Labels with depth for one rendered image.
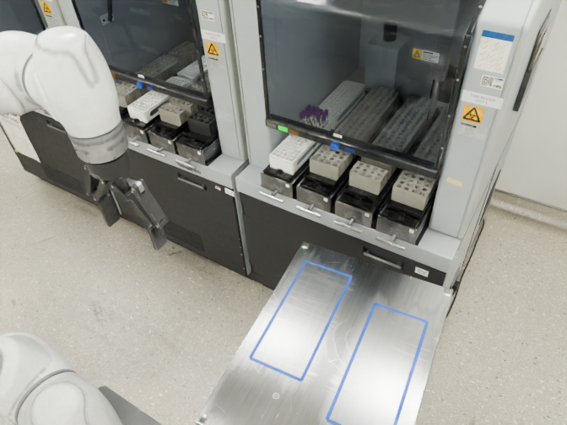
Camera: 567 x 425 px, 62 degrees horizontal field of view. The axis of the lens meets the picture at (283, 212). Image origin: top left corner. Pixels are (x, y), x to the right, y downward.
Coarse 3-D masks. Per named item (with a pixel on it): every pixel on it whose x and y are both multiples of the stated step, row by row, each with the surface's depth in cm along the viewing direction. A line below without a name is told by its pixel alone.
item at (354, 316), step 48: (288, 288) 132; (336, 288) 131; (384, 288) 130; (432, 288) 129; (288, 336) 121; (336, 336) 120; (384, 336) 120; (432, 336) 119; (240, 384) 112; (288, 384) 112; (336, 384) 111; (384, 384) 111
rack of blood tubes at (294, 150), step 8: (288, 136) 176; (296, 136) 177; (280, 144) 173; (288, 144) 173; (296, 144) 172; (304, 144) 172; (312, 144) 173; (272, 152) 170; (280, 152) 170; (288, 152) 171; (296, 152) 169; (304, 152) 169; (312, 152) 176; (272, 160) 169; (280, 160) 166; (288, 160) 166; (296, 160) 166; (304, 160) 172; (280, 168) 169; (288, 168) 167; (296, 168) 168
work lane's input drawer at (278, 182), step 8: (272, 168) 171; (304, 168) 172; (264, 176) 171; (272, 176) 169; (280, 176) 167; (288, 176) 167; (296, 176) 169; (264, 184) 174; (272, 184) 171; (280, 184) 169; (288, 184) 166; (296, 184) 169; (264, 192) 171; (280, 192) 172; (288, 192) 169; (280, 200) 168
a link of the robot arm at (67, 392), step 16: (48, 384) 99; (64, 384) 98; (80, 384) 100; (32, 400) 97; (48, 400) 96; (64, 400) 96; (80, 400) 96; (96, 400) 100; (32, 416) 94; (48, 416) 94; (64, 416) 94; (80, 416) 95; (96, 416) 98; (112, 416) 104
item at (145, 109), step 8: (144, 96) 202; (152, 96) 202; (160, 96) 202; (168, 96) 202; (136, 104) 198; (144, 104) 199; (152, 104) 198; (160, 104) 199; (136, 112) 195; (144, 112) 193; (152, 112) 203; (144, 120) 195
